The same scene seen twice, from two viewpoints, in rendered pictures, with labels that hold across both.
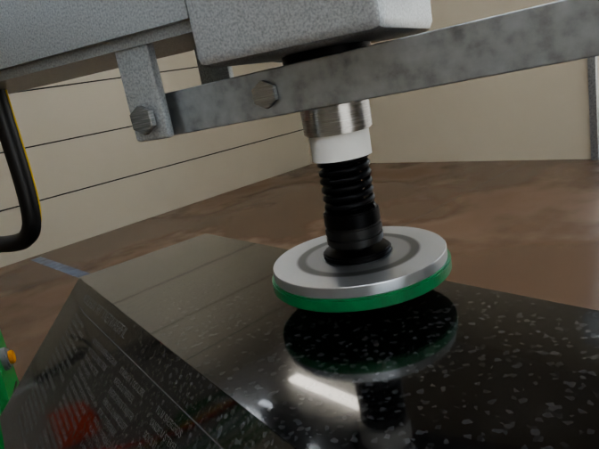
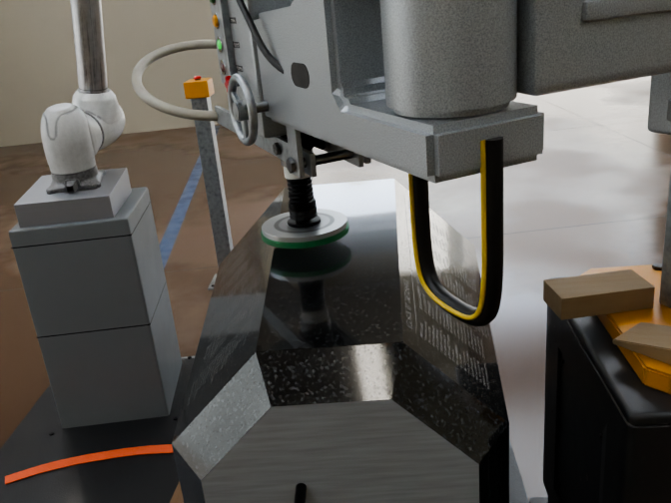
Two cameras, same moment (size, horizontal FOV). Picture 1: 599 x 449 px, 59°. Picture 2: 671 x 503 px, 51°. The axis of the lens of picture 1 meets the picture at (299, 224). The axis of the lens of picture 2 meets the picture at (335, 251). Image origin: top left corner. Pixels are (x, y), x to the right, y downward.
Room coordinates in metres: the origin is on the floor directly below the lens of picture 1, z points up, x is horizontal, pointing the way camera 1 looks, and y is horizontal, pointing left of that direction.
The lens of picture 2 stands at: (1.86, 1.02, 1.49)
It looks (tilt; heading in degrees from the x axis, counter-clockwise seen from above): 21 degrees down; 219
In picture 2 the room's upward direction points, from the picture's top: 6 degrees counter-clockwise
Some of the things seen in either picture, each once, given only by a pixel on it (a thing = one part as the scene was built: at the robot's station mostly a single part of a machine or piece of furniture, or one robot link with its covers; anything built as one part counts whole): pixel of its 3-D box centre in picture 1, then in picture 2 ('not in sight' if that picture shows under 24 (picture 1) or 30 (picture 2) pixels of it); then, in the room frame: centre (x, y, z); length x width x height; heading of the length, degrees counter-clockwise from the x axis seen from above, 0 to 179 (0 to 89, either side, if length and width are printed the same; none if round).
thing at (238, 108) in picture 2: not in sight; (258, 107); (0.79, -0.01, 1.24); 0.15 x 0.10 x 0.15; 62
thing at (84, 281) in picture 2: not in sight; (106, 306); (0.53, -1.19, 0.40); 0.50 x 0.50 x 0.80; 41
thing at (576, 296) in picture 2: not in sight; (597, 293); (0.47, 0.61, 0.81); 0.20 x 0.10 x 0.05; 133
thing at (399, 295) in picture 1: (358, 260); (305, 226); (0.62, -0.06, 0.92); 0.22 x 0.22 x 0.04
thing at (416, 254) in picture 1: (357, 257); (304, 225); (0.62, -0.06, 0.92); 0.21 x 0.21 x 0.01
